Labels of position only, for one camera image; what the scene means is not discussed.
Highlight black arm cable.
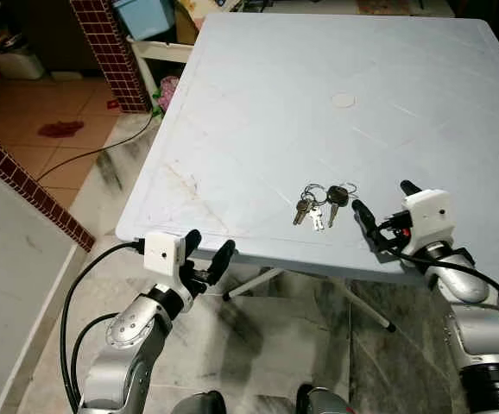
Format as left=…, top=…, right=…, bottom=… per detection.
left=379, top=241, right=499, bottom=354
left=60, top=241, right=147, bottom=413

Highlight bunch of keys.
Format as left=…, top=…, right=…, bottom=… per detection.
left=292, top=183, right=360, bottom=232

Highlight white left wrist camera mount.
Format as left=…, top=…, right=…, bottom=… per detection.
left=143, top=233, right=187, bottom=277

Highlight robot right leg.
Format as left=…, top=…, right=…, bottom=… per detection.
left=295, top=384, right=354, bottom=414

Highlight brown cardboard box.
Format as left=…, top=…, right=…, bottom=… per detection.
left=176, top=0, right=220, bottom=44

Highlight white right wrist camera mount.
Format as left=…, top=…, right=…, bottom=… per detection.
left=401, top=189, right=454, bottom=251

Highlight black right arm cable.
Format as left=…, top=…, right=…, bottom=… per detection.
left=379, top=241, right=499, bottom=354

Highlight thin black floor cable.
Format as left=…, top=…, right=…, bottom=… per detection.
left=38, top=112, right=160, bottom=182

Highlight white plastic stool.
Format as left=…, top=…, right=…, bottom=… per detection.
left=129, top=39, right=194, bottom=96

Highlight red tiled pillar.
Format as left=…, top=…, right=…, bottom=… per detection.
left=70, top=0, right=151, bottom=113

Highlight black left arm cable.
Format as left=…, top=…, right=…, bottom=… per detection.
left=60, top=241, right=147, bottom=413

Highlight white plastic bucket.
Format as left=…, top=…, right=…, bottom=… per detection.
left=0, top=43, right=46, bottom=81

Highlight blue plastic bin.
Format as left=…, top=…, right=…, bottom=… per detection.
left=111, top=0, right=177, bottom=41

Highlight white table leg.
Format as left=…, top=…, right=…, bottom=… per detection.
left=224, top=267, right=285, bottom=301
left=336, top=278, right=397, bottom=333

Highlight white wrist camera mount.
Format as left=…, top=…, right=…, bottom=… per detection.
left=401, top=189, right=454, bottom=251
left=143, top=233, right=187, bottom=277

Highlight pink and green bag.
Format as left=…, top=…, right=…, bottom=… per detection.
left=156, top=76, right=180, bottom=115

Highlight red tiled low wall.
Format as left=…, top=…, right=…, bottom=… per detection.
left=0, top=121, right=95, bottom=253

